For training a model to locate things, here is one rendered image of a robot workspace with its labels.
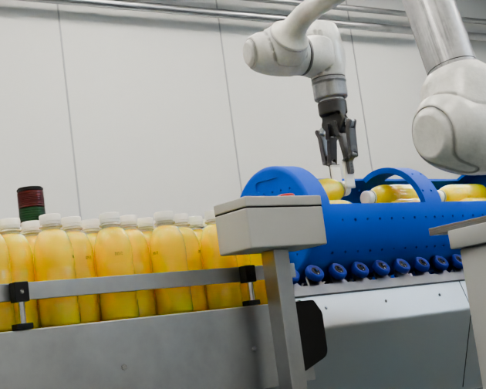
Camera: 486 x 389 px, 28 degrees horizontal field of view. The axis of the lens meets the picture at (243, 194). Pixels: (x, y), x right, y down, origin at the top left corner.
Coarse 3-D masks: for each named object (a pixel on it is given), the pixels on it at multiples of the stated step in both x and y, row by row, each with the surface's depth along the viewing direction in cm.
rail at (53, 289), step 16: (160, 272) 183; (176, 272) 185; (192, 272) 188; (208, 272) 190; (224, 272) 193; (256, 272) 198; (0, 288) 162; (32, 288) 166; (48, 288) 168; (64, 288) 170; (80, 288) 172; (96, 288) 174; (112, 288) 176; (128, 288) 178; (144, 288) 180; (160, 288) 182
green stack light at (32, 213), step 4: (20, 208) 230; (24, 208) 229; (28, 208) 229; (32, 208) 229; (36, 208) 229; (40, 208) 230; (44, 208) 231; (20, 212) 230; (24, 212) 229; (28, 212) 229; (32, 212) 229; (36, 212) 229; (40, 212) 230; (44, 212) 231; (20, 216) 230; (24, 216) 229; (28, 216) 229; (32, 216) 229; (36, 216) 229; (20, 220) 230; (24, 220) 229; (28, 220) 228; (32, 220) 228
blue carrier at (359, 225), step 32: (256, 192) 235; (288, 192) 226; (320, 192) 224; (352, 192) 264; (416, 192) 249; (352, 224) 228; (384, 224) 235; (416, 224) 242; (320, 256) 224; (352, 256) 231; (384, 256) 239; (416, 256) 247; (448, 256) 256
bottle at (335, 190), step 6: (324, 180) 242; (330, 180) 242; (324, 186) 239; (330, 186) 241; (336, 186) 242; (342, 186) 244; (330, 192) 240; (336, 192) 241; (342, 192) 243; (330, 198) 240; (336, 198) 242
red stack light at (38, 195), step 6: (18, 192) 231; (24, 192) 229; (30, 192) 230; (36, 192) 230; (42, 192) 232; (18, 198) 231; (24, 198) 229; (30, 198) 229; (36, 198) 230; (42, 198) 231; (18, 204) 231; (24, 204) 229; (30, 204) 229; (36, 204) 230; (42, 204) 231
